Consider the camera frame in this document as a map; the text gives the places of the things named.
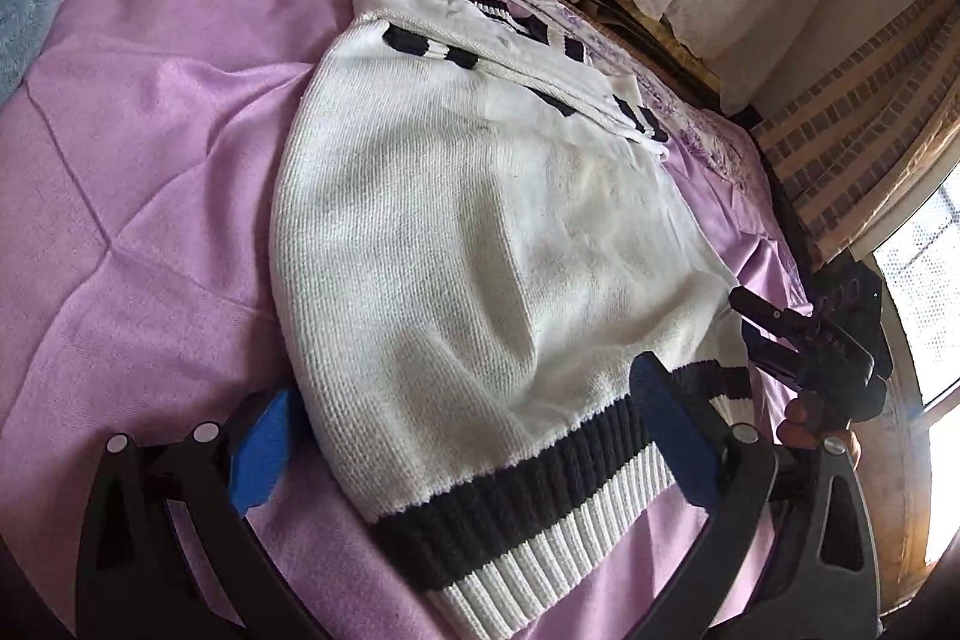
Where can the white knit sweater black trim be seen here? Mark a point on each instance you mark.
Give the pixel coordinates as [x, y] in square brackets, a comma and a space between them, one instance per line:
[450, 235]

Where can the purple floral sheet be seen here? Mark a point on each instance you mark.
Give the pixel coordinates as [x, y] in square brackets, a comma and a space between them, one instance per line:
[712, 138]

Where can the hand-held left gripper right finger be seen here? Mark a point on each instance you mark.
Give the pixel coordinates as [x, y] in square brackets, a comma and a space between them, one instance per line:
[675, 437]

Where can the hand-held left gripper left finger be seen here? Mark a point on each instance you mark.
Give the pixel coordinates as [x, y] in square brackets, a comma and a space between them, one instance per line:
[262, 460]

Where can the window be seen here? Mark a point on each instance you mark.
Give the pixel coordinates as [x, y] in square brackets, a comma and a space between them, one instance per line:
[922, 280]

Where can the stack of folded blankets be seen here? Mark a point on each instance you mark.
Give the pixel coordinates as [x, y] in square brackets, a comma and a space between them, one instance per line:
[660, 33]

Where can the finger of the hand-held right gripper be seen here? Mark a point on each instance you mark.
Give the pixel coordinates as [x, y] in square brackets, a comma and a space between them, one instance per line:
[765, 310]
[772, 359]

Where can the purple bed sheet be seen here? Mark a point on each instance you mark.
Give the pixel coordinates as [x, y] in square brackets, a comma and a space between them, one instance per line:
[150, 197]

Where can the person's right hand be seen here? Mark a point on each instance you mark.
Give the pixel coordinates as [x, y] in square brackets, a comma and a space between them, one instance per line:
[795, 421]

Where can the beige checked curtain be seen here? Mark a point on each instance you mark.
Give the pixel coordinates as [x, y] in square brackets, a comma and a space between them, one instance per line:
[862, 123]

